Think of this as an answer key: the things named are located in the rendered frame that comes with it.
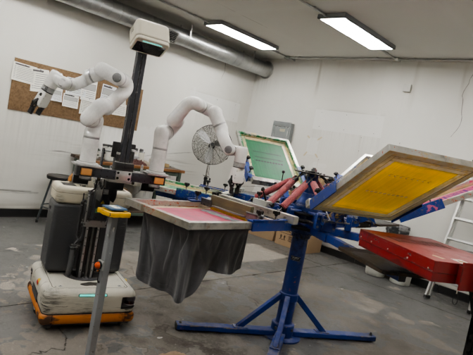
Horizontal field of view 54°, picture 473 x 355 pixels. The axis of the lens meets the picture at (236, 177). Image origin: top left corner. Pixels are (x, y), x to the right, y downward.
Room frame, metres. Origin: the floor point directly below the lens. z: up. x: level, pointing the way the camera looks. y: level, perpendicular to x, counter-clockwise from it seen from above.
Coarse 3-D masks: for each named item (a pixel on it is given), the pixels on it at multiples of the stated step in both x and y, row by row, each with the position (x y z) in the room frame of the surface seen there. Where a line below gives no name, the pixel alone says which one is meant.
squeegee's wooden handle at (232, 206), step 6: (216, 198) 3.00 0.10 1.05; (222, 198) 2.97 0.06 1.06; (216, 204) 2.99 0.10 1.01; (222, 204) 2.96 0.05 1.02; (228, 204) 2.92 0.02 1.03; (234, 204) 2.89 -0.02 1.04; (240, 204) 2.85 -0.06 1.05; (228, 210) 2.92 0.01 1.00; (234, 210) 2.88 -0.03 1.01; (240, 210) 2.85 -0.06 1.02; (246, 210) 2.81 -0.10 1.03; (252, 210) 2.80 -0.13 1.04
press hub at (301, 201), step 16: (304, 192) 3.52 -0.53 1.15; (304, 208) 3.46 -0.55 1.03; (304, 224) 3.45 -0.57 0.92; (304, 240) 3.49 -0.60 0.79; (304, 256) 3.52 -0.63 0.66; (288, 272) 3.51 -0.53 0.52; (288, 288) 3.49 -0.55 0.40; (272, 320) 3.54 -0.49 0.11; (288, 320) 3.49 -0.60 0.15; (272, 336) 3.47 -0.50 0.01; (288, 336) 3.47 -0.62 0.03
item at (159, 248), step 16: (144, 224) 2.68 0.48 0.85; (160, 224) 2.57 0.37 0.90; (144, 240) 2.66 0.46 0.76; (160, 240) 2.56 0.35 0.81; (176, 240) 2.49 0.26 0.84; (192, 240) 2.41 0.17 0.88; (144, 256) 2.66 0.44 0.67; (160, 256) 2.56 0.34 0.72; (176, 256) 2.48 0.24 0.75; (144, 272) 2.65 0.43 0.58; (160, 272) 2.55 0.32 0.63; (176, 272) 2.47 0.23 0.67; (160, 288) 2.54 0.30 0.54; (176, 288) 2.43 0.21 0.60
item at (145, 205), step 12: (132, 204) 2.62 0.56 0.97; (144, 204) 2.56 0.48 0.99; (156, 204) 2.81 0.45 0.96; (168, 204) 2.88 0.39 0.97; (180, 204) 2.95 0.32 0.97; (192, 204) 3.02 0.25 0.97; (156, 216) 2.47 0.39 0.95; (168, 216) 2.40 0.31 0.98; (264, 216) 2.97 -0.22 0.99; (192, 228) 2.31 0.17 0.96; (204, 228) 2.37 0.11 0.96; (216, 228) 2.43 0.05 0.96; (228, 228) 2.50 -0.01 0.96; (240, 228) 2.57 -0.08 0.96
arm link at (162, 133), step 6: (162, 126) 2.94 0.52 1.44; (168, 126) 3.03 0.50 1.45; (156, 132) 2.93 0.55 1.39; (162, 132) 2.93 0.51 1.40; (168, 132) 2.95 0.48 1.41; (156, 138) 2.94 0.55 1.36; (162, 138) 2.93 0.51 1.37; (168, 138) 3.01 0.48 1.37; (156, 144) 2.94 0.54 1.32; (162, 144) 2.94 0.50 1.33
